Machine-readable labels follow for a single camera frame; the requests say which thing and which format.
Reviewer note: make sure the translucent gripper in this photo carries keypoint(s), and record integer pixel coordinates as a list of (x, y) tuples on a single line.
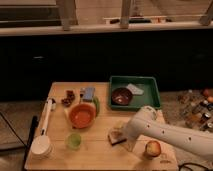
[(129, 142)]

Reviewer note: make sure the wooden block eraser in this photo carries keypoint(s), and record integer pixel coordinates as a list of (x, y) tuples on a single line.
[(115, 137)]

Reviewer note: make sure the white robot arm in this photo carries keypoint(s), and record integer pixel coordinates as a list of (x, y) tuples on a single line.
[(144, 122)]

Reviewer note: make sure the dark red bowl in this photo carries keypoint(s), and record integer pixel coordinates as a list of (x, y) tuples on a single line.
[(121, 96)]

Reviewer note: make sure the orange bowl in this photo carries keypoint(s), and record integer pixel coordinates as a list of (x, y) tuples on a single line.
[(82, 115)]

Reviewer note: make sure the red yellow apple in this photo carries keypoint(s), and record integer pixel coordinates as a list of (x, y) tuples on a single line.
[(153, 148)]

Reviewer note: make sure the green plastic tray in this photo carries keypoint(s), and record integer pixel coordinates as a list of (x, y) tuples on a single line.
[(150, 97)]

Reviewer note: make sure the white cloth in tray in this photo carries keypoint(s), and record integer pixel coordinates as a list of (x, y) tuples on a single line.
[(134, 89)]

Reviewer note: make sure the green vegetable toy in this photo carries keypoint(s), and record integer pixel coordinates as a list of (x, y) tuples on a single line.
[(97, 105)]

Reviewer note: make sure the green plastic cup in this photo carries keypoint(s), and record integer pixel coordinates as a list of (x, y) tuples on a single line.
[(73, 141)]

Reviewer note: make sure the small metal utensil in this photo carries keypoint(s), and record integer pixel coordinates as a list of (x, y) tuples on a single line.
[(82, 91)]

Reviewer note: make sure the spice jars on floor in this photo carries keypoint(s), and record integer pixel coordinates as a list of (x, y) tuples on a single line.
[(197, 113)]

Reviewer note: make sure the brown toy pieces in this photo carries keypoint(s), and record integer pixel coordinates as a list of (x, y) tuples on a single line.
[(70, 97)]

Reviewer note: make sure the white long-handled brush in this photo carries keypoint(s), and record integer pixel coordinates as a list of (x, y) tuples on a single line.
[(41, 145)]

